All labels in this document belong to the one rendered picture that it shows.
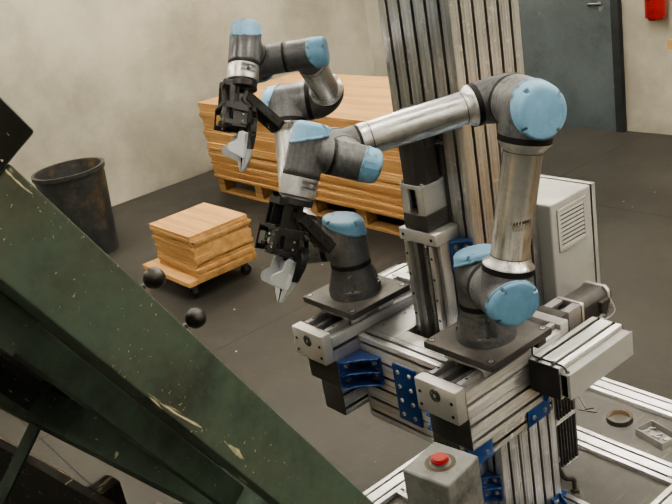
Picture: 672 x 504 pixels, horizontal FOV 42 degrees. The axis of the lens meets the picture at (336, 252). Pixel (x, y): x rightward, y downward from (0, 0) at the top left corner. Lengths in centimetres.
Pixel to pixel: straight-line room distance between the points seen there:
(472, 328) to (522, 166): 45
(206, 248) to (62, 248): 420
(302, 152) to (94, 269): 68
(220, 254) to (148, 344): 417
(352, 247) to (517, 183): 68
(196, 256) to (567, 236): 317
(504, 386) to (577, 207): 60
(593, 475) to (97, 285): 220
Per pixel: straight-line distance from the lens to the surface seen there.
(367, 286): 244
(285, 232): 170
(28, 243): 109
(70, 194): 636
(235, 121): 203
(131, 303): 118
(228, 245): 537
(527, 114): 181
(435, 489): 190
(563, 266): 250
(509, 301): 192
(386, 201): 568
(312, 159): 171
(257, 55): 210
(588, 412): 336
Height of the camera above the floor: 207
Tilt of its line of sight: 21 degrees down
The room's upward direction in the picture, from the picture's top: 10 degrees counter-clockwise
